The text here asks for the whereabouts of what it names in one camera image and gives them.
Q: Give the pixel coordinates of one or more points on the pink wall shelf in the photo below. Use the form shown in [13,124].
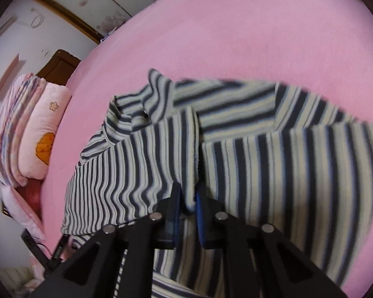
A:
[7,74]

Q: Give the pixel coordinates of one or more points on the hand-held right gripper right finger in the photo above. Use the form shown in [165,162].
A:
[201,217]

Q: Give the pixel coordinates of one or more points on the pink pillow with orange print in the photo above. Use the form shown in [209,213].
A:
[40,121]

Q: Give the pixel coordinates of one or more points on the folded pink quilt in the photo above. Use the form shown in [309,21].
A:
[9,124]

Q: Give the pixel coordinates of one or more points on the floral sliding-door wardrobe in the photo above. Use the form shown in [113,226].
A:
[80,0]

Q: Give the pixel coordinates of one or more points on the striped long-sleeve shirt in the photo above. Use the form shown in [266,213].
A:
[267,167]

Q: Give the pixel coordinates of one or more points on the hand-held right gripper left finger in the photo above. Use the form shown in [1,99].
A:
[176,211]

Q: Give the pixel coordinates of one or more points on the pink bed blanket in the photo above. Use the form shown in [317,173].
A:
[236,37]

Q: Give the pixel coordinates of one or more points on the dark wooden headboard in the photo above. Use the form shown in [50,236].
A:
[57,68]

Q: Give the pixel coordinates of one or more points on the blue and white box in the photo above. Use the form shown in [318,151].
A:
[107,37]

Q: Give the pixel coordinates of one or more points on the white wall socket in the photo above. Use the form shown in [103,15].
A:
[44,51]

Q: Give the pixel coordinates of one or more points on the small white pillow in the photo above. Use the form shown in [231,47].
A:
[21,211]

